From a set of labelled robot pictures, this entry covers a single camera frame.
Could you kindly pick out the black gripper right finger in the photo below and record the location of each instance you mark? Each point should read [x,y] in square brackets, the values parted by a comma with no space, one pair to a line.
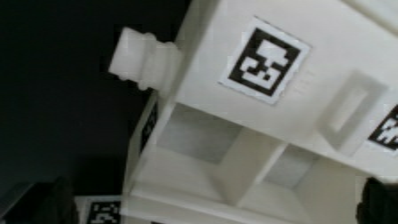
[378,207]

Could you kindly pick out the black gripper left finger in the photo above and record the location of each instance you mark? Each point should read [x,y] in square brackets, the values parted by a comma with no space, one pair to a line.
[38,203]

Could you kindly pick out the white cabinet body box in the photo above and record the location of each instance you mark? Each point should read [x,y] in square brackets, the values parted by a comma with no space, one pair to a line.
[212,173]

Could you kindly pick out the small white cabinet panel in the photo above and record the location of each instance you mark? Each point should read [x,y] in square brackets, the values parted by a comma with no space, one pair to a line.
[292,72]

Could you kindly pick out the white front border rail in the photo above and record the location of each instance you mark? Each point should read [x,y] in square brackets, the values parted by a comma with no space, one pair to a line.
[99,209]

